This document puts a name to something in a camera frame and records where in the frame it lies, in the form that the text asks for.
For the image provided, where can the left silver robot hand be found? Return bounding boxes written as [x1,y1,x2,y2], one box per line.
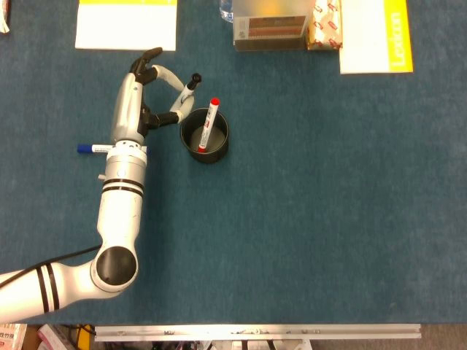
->
[110,46,196,147]

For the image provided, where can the blue whiteboard marker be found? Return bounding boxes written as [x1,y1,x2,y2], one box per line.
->
[76,143,149,157]

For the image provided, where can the black whiteboard marker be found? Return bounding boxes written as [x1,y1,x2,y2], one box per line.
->
[180,72,203,104]

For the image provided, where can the black cylindrical pen cup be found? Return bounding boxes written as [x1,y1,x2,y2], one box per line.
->
[180,107,231,165]

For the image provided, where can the white notebook with yellow band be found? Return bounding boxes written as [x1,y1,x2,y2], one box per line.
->
[74,0,178,52]

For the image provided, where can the red whiteboard marker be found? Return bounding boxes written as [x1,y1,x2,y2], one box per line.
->
[197,97,221,153]

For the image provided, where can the clear water bottle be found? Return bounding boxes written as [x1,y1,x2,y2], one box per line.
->
[218,0,234,23]

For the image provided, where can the snack bag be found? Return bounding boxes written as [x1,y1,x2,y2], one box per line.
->
[0,0,11,34]

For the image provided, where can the blue felt table cloth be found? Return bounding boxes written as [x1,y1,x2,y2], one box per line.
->
[0,0,467,326]

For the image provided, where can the gold red-print wrapped pack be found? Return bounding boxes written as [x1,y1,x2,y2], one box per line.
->
[306,0,344,51]

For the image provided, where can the yellow black device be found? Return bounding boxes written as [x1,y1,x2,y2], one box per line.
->
[77,324,96,350]

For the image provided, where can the pink white package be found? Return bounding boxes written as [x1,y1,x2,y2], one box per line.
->
[36,323,77,350]

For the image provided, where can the white yellow Lexicon book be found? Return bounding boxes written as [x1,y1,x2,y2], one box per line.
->
[339,0,414,75]

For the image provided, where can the red white printed box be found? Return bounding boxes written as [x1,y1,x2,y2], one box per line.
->
[0,322,28,350]

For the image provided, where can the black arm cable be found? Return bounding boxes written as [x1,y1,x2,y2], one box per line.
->
[0,245,101,289]

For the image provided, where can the aluminium profile rail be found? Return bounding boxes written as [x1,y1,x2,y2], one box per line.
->
[93,323,422,343]

